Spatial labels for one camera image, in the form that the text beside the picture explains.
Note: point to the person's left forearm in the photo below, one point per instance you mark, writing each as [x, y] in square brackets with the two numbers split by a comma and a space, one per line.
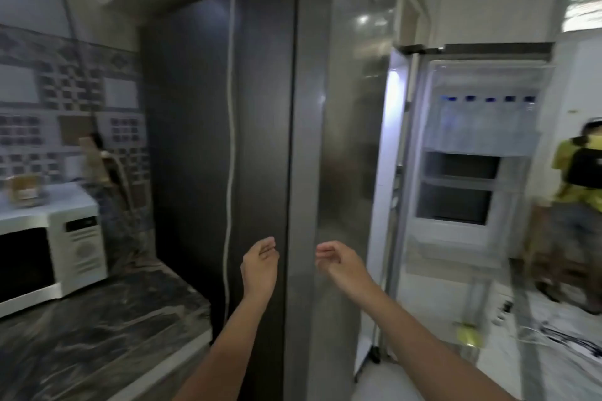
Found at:
[221, 353]

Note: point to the black bag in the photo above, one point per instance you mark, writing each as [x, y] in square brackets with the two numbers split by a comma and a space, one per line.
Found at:
[585, 168]

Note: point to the beige kitchen base cabinets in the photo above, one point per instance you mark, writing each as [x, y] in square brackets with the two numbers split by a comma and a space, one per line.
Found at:
[188, 368]

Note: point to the white microwave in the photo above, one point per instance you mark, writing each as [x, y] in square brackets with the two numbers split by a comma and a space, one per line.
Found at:
[80, 255]

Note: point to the person's left hand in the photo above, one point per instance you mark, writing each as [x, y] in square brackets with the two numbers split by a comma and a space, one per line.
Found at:
[258, 271]

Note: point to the refrigerator door with display panel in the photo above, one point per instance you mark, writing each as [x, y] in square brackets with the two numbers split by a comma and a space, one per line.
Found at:
[357, 109]

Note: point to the white microwave door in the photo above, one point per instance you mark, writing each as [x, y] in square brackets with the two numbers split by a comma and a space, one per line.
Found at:
[23, 269]

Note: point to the person's right forearm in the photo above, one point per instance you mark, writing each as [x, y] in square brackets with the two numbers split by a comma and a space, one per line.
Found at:
[423, 349]

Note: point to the stainless steel double-door fridge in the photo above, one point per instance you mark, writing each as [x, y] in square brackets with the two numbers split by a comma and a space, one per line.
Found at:
[263, 133]

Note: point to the beige socket adapter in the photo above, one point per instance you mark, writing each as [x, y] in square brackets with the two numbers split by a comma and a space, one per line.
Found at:
[94, 154]

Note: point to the clear refrigerator door bin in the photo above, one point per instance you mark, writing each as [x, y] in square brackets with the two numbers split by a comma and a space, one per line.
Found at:
[489, 79]
[456, 252]
[479, 144]

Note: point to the person's right hand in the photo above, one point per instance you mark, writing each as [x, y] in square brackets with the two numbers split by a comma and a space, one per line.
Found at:
[345, 266]

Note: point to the row of water bottles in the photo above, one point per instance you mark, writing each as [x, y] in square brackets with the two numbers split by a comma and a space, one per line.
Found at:
[470, 118]

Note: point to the clear plastic container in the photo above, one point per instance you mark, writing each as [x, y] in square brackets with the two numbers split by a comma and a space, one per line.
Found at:
[26, 189]

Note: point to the yellow floor cloth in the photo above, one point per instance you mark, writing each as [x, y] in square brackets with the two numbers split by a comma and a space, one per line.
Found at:
[468, 336]

